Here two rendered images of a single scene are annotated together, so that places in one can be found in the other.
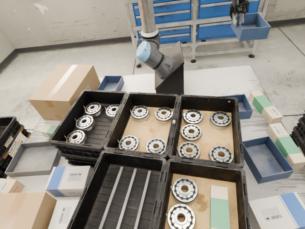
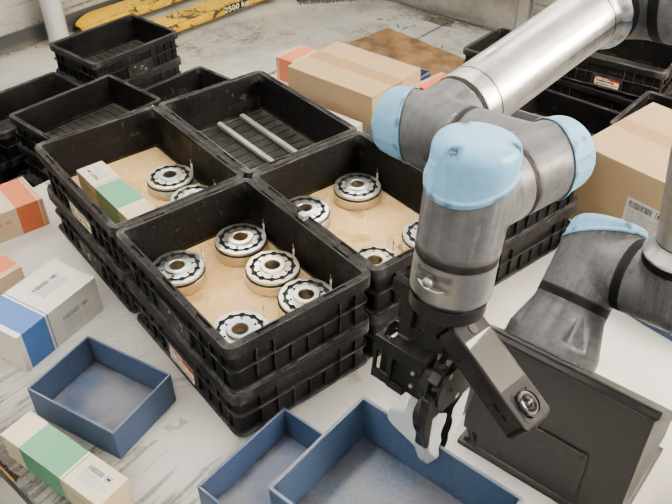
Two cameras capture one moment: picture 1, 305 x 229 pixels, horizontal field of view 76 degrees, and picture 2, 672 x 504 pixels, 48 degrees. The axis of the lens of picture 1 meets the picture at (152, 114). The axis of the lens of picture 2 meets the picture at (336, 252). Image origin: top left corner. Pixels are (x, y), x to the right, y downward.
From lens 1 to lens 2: 1.66 m
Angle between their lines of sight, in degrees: 80
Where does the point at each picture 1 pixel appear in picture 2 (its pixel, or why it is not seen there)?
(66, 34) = not seen: outside the picture
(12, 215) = (370, 72)
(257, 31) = (313, 456)
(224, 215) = (112, 194)
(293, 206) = (15, 314)
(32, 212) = (352, 84)
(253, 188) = not seen: hidden behind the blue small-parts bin
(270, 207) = (54, 290)
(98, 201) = (301, 138)
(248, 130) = (181, 467)
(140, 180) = not seen: hidden behind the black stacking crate
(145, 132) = (367, 228)
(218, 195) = (135, 204)
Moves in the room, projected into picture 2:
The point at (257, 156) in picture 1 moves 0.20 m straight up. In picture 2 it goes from (123, 408) to (100, 329)
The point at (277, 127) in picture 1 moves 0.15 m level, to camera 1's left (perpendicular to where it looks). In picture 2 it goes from (102, 482) to (166, 417)
